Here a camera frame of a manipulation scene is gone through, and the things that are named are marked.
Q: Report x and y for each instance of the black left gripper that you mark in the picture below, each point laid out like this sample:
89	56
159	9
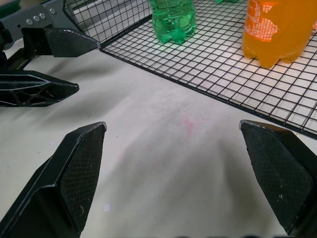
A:
10	55

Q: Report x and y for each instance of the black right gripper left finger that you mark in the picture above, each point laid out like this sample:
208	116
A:
74	173

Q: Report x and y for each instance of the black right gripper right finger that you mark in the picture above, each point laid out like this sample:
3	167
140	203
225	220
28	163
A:
280	178

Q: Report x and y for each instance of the green plastic soda bottle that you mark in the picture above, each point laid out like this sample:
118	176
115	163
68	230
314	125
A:
173	22

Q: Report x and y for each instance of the orange plastic soda bottle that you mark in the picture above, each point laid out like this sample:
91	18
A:
272	32

